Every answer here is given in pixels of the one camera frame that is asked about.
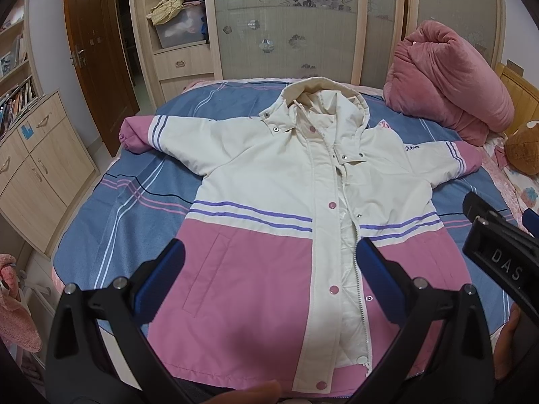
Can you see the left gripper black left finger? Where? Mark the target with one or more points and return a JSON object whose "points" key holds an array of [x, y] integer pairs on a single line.
{"points": [[78, 366]]}

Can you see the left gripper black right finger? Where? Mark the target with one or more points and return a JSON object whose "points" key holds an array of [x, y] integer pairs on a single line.
{"points": [[442, 352]]}

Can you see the cream and pink hooded jacket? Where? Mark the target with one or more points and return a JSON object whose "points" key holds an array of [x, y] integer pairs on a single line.
{"points": [[270, 288]]}

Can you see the person's right hand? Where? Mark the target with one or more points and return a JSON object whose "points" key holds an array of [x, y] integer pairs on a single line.
{"points": [[502, 354]]}

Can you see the person's left hand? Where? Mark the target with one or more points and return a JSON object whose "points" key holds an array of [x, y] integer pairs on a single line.
{"points": [[266, 393]]}

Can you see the pink fuzzy cloth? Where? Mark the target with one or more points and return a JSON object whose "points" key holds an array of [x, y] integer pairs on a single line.
{"points": [[17, 325]]}

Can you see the brown plush toy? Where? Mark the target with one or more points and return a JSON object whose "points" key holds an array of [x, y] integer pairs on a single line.
{"points": [[522, 148]]}

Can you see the wooden bed headboard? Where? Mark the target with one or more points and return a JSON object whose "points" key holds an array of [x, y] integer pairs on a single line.
{"points": [[524, 96]]}

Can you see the pink folded quilt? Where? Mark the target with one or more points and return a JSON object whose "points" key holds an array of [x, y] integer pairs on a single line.
{"points": [[437, 75]]}

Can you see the light wood cabinet with drawers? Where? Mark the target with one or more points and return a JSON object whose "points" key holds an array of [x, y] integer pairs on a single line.
{"points": [[45, 169]]}

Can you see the light wood wardrobe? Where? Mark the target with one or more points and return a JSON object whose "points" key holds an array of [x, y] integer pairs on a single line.
{"points": [[351, 41]]}

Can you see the wooden bookshelf with books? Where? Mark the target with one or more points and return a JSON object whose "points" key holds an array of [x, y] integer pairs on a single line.
{"points": [[20, 86]]}

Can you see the brown wooden door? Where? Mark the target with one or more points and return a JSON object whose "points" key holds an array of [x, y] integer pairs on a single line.
{"points": [[98, 57]]}

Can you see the clear plastic storage box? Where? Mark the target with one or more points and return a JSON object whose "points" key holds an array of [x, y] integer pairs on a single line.
{"points": [[188, 26]]}

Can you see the yellow knitted cloth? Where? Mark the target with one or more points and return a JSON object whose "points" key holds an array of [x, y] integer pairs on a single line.
{"points": [[165, 11]]}

